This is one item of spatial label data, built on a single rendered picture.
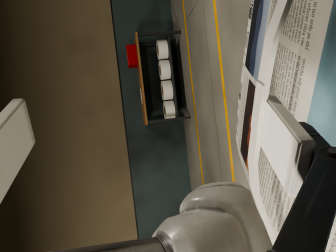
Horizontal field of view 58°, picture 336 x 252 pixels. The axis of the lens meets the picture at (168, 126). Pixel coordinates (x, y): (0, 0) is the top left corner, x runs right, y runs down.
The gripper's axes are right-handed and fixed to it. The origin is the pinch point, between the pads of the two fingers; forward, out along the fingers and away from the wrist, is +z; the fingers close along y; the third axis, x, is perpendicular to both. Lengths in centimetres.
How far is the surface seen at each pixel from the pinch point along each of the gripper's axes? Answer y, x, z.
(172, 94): 64, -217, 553
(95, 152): -106, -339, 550
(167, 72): 55, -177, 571
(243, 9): 108, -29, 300
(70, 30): -141, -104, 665
